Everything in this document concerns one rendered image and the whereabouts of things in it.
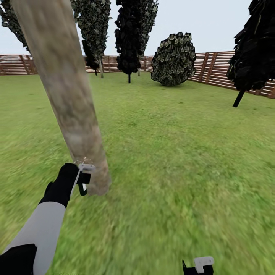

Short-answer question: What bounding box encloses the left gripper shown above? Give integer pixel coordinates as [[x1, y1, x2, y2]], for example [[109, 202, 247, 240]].
[[77, 171, 91, 184]]

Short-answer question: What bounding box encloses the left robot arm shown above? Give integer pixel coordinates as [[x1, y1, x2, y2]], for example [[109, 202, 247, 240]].
[[0, 163, 95, 275]]

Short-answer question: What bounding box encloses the pesticide atomizer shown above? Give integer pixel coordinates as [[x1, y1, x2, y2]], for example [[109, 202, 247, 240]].
[[78, 183, 87, 196]]

